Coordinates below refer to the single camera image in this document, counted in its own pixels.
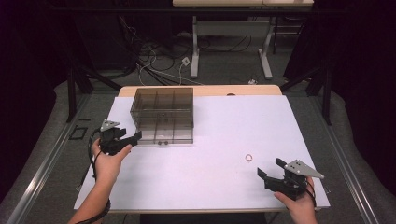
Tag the black metal stand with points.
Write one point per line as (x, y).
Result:
(326, 99)
(71, 96)

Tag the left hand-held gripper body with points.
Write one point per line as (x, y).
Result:
(109, 141)

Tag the metal floor rail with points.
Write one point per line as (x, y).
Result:
(40, 169)
(351, 169)

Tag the white power adapter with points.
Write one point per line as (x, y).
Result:
(186, 61)

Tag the white-legged desk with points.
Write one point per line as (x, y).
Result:
(230, 28)

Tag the black curtain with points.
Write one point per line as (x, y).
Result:
(367, 77)
(25, 77)

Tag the small white plug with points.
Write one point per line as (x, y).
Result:
(252, 81)

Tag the light wooden table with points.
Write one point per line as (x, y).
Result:
(249, 90)

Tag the person's left hand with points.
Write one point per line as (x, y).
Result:
(107, 168)

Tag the smoky transparent drawer organizer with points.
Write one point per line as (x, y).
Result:
(162, 102)

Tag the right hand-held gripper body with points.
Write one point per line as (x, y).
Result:
(286, 185)

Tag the black crossbar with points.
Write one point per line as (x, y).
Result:
(124, 10)

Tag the person's dark clothing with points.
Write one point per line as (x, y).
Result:
(202, 219)

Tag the person's right hand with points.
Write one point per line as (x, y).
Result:
(300, 211)

